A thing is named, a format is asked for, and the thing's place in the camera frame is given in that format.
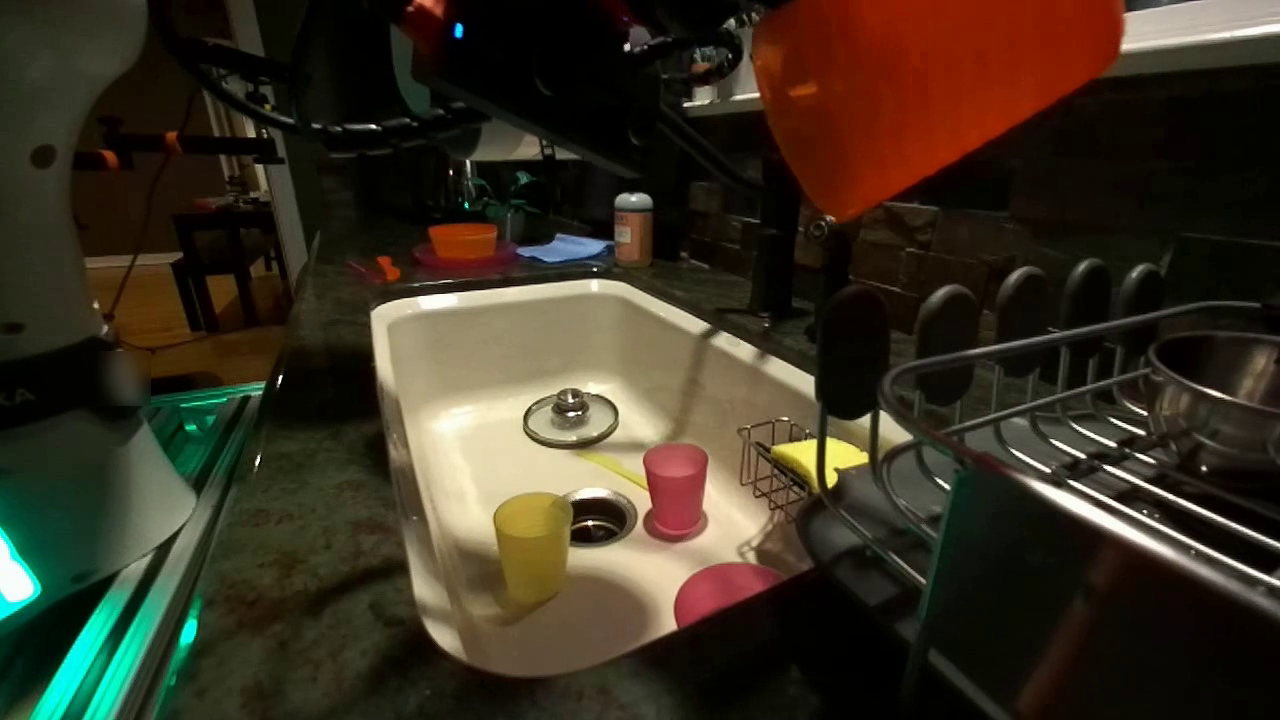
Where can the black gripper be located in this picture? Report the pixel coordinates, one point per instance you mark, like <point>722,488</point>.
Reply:
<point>674,61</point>

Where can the orange plastic cup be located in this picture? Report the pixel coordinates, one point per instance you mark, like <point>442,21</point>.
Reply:
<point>934,83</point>

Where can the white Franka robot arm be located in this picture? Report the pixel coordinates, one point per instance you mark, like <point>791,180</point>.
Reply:
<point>53,202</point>

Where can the white kitchen sink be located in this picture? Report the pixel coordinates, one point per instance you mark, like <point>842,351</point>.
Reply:
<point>483,344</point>

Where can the pink plastic cup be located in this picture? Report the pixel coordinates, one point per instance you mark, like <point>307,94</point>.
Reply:
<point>679,488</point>

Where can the metal sink drain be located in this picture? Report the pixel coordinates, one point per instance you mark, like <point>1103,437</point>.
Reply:
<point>602,519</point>

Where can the yellow plastic cup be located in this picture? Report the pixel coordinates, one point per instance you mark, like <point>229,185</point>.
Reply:
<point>529,548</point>

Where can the blue cleaning cloth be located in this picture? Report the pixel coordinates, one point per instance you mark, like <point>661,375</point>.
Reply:
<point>562,250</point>

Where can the black kitchen faucet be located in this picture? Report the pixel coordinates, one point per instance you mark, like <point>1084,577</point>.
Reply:
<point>782,254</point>

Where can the orange plastic bowl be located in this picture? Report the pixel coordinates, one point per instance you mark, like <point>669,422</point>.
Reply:
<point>460,240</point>

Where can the small orange object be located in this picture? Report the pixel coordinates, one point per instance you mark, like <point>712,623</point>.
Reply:
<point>387,271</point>

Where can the glass pot lid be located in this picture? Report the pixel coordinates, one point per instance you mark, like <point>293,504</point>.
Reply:
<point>571,417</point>

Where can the yellow plastic utensil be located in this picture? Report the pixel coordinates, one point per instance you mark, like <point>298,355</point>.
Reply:
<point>615,469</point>

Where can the yellow sponge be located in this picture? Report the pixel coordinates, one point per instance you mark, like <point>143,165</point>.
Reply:
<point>816,462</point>

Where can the black tripod orange clamps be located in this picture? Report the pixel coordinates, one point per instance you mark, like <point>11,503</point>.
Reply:
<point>202,144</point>

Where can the dark wooden stool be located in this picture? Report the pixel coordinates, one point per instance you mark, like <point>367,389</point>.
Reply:
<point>223,246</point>

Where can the stainless steel bowl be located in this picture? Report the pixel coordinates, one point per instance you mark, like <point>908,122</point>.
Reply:
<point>1222,385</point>

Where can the white window frame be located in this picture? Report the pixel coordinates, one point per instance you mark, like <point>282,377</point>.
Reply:
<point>1200,38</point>

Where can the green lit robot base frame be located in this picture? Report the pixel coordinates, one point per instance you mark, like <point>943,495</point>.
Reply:
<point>202,426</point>

